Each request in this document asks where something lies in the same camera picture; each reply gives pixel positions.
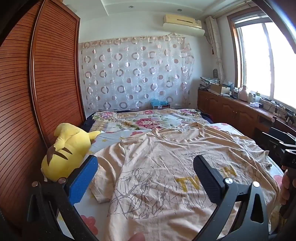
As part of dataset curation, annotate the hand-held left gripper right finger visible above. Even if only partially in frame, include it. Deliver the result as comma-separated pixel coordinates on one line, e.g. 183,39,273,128
193,155,270,241

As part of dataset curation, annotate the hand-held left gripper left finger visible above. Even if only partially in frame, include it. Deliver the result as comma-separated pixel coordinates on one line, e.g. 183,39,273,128
22,155,100,241

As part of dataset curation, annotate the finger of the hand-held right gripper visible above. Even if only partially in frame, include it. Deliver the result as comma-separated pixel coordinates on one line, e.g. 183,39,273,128
262,132,287,151
270,117,296,138

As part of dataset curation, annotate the beige printed t-shirt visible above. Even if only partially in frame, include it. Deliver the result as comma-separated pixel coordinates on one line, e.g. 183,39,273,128
89,122,286,241

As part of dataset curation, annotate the person's right hand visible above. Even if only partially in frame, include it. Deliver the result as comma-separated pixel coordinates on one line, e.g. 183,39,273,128
280,170,291,205

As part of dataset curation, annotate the person's left hand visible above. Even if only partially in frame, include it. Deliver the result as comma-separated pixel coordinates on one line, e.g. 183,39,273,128
125,232,147,241

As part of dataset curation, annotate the yellow plush toy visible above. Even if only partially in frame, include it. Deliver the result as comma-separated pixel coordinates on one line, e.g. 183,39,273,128
41,123,102,182

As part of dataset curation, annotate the long wooden cabinet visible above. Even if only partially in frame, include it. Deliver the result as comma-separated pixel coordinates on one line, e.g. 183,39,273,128
197,89,296,144

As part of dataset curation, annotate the white plastic jug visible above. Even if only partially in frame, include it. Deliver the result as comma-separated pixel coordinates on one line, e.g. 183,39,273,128
238,85,248,101

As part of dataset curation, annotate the wooden-framed window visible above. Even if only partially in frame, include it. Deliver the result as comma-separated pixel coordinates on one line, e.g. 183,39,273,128
228,11,296,109

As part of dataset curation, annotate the open cardboard box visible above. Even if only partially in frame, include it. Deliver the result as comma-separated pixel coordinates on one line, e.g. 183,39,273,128
209,83,232,95

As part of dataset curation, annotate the floral blanket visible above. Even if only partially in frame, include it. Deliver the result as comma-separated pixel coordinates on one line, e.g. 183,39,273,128
89,108,211,133

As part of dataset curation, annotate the blue plastic bag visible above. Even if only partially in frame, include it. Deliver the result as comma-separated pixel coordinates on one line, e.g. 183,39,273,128
150,98,170,106

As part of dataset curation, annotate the floral window drape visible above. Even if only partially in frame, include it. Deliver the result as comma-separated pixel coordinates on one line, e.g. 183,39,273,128
205,16,225,86

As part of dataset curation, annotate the wooden slatted wardrobe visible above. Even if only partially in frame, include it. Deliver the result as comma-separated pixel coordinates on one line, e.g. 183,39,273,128
0,0,86,232

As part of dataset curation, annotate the sheer circle-patterned curtain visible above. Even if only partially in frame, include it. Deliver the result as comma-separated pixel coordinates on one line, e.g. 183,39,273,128
79,35,195,112

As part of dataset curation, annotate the wall air conditioner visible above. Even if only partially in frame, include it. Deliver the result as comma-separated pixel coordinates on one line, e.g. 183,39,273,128
162,14,206,37

